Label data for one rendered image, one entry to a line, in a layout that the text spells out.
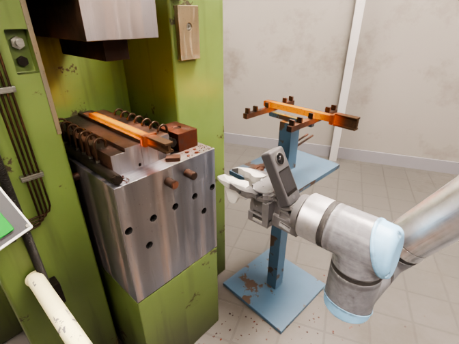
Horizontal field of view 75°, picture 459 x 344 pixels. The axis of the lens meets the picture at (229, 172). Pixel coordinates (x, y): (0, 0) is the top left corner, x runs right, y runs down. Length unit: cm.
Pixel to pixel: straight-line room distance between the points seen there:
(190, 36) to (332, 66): 214
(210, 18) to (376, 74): 215
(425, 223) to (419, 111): 267
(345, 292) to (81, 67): 116
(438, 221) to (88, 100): 121
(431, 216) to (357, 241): 15
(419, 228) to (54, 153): 90
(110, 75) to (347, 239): 113
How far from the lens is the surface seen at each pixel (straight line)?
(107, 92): 138
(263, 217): 62
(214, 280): 139
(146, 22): 89
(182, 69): 115
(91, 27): 82
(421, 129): 331
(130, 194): 88
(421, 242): 65
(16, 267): 109
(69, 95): 132
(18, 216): 69
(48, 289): 103
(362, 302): 61
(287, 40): 314
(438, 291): 207
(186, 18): 113
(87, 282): 123
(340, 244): 54
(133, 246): 97
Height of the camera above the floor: 132
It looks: 28 degrees down
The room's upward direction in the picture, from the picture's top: straight up
